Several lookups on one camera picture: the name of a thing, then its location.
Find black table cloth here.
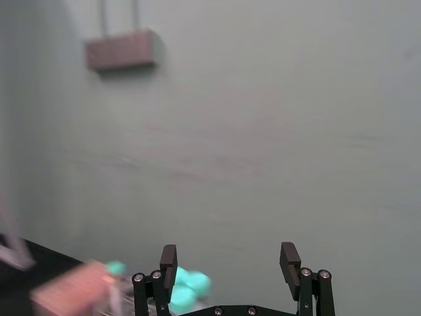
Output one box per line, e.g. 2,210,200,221
0,232,134,316

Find shallow brown cardboard tray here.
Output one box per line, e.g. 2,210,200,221
30,259,133,316

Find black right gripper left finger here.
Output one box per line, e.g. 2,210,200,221
132,244,179,316

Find wall-mounted junction box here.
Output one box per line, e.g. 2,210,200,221
83,28,167,72

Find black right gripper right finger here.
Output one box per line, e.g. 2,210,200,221
280,242,337,316

